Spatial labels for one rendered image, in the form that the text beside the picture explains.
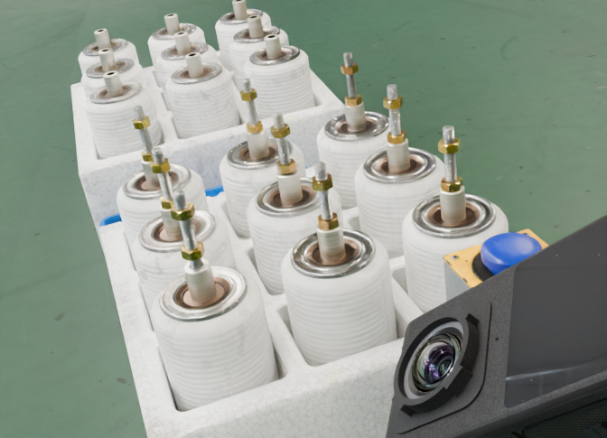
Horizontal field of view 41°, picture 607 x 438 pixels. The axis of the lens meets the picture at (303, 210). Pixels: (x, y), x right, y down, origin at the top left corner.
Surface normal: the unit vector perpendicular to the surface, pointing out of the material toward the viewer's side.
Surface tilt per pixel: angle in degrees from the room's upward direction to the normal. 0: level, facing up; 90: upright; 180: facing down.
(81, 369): 0
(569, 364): 42
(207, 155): 90
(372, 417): 90
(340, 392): 90
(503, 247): 0
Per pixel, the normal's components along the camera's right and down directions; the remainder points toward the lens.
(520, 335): -0.77, -0.56
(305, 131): 0.27, 0.44
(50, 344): -0.15, -0.86
